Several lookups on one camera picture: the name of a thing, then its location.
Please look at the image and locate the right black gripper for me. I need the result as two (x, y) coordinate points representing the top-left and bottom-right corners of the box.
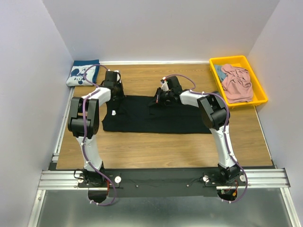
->
(147, 87), (173, 108)

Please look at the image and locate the black t-shirt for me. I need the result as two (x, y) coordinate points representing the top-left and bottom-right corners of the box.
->
(102, 95), (211, 134)

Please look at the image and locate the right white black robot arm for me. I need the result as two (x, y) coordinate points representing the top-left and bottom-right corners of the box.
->
(155, 88), (248, 185)

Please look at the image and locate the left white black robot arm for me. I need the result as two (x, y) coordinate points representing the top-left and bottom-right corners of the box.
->
(68, 80), (124, 187)

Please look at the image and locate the folded blue cartoon t-shirt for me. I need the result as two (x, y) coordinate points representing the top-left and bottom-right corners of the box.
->
(66, 60), (99, 87)

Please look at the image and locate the light blue garment in bin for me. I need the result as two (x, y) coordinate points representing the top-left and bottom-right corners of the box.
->
(214, 64), (226, 82)

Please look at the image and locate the pink t-shirt in bin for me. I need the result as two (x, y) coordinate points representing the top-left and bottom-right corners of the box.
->
(221, 64), (253, 104)

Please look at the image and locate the yellow plastic bin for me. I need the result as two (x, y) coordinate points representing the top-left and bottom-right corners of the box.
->
(209, 55), (268, 108)

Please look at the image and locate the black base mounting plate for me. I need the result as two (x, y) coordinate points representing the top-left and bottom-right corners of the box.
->
(74, 168), (245, 201)

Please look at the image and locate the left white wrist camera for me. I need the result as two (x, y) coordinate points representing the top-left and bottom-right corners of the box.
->
(104, 70), (121, 83)

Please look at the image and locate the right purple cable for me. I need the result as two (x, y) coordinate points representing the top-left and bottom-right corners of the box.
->
(162, 74), (249, 204)

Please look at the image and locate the aluminium frame rail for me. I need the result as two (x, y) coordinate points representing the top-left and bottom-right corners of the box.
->
(38, 168), (290, 190)

